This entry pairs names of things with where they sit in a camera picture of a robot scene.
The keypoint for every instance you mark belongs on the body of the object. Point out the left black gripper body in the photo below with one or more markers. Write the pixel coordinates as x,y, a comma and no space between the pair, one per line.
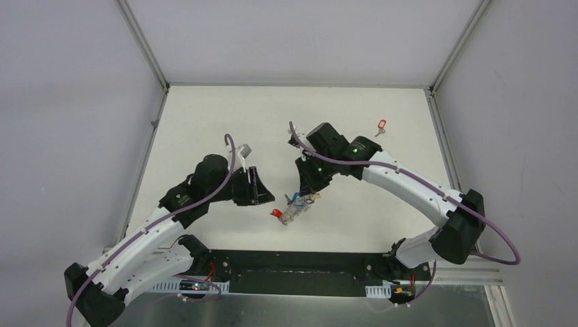
252,186

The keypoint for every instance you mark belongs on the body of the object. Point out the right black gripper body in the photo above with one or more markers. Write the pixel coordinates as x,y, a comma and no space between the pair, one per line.
329,154

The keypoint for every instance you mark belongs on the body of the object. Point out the metal disc keyring holder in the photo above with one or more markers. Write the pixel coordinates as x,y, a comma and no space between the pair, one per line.
294,209

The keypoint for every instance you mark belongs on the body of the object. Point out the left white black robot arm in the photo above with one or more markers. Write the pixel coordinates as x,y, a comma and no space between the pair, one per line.
160,247

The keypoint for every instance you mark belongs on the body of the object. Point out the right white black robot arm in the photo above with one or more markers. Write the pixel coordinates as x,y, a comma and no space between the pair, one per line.
453,214

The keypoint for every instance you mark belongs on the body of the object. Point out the red tag on keyring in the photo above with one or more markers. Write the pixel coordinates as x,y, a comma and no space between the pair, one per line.
277,213

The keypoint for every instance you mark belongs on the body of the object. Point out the key with red tag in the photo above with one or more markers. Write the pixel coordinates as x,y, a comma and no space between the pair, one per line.
381,128

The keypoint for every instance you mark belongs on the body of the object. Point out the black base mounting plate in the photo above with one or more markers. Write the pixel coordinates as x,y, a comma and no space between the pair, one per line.
301,273

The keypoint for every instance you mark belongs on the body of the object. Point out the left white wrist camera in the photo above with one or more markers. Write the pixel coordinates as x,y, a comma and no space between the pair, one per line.
244,151

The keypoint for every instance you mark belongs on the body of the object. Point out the white slotted cable duct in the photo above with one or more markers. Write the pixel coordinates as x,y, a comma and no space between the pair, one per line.
186,286

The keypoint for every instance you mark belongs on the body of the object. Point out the aluminium frame rail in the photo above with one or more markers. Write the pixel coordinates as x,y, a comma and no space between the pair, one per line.
470,277

